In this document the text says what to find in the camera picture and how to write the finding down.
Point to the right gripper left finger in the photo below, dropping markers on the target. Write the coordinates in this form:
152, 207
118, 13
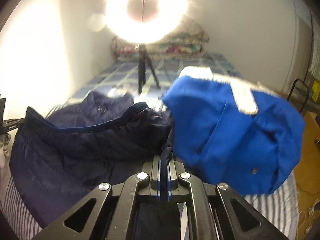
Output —
109, 212

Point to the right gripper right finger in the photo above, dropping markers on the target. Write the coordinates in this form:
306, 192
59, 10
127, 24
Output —
216, 211

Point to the navy puffer jacket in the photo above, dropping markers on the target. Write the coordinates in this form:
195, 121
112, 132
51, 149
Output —
56, 161

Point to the black clothes rack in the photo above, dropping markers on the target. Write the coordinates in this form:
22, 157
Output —
299, 93

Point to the striped bed mattress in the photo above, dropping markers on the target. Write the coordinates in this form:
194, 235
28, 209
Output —
280, 208

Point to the blue white jacket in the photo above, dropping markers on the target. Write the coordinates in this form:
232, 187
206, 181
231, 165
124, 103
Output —
228, 130

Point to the blue plaid bed sheet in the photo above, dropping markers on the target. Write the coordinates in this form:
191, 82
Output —
123, 76

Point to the yellow box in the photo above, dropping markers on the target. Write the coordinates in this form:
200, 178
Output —
315, 91

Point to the folded floral quilt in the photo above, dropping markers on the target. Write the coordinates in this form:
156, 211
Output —
186, 41

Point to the ring light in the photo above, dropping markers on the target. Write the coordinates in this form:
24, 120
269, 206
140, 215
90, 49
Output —
144, 21

